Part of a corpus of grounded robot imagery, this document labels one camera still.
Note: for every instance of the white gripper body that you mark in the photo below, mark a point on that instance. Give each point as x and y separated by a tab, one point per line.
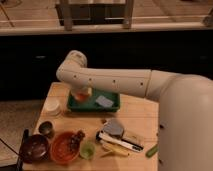
84	91

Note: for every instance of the red orange apple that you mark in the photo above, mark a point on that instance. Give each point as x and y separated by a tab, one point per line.
81	96

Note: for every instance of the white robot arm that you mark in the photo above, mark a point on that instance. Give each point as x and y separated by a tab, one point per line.
185	133

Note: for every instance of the small metal cup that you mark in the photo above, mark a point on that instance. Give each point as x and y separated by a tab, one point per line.
46	129

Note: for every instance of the small green cup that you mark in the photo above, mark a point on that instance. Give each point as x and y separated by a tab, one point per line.
87	150

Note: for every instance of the green plastic tray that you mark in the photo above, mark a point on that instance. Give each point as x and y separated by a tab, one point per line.
91	104

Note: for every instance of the blue grey sponge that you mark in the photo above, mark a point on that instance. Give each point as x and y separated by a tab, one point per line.
104	102

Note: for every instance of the grey cloth pouch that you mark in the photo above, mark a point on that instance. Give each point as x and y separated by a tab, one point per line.
113	127

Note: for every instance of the dark brown toy piece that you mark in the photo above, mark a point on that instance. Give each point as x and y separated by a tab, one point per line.
76	139

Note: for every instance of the orange plastic bowl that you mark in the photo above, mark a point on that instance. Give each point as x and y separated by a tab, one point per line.
60	151

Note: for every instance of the yellow banana toy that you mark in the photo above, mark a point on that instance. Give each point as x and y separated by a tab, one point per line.
110	148

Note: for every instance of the dark brown bowl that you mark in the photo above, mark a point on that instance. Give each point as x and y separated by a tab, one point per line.
34	149

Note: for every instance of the green cucumber toy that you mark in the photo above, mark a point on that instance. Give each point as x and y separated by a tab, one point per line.
152	151

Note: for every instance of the wooden chair frame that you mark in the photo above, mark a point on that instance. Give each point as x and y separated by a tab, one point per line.
94	13

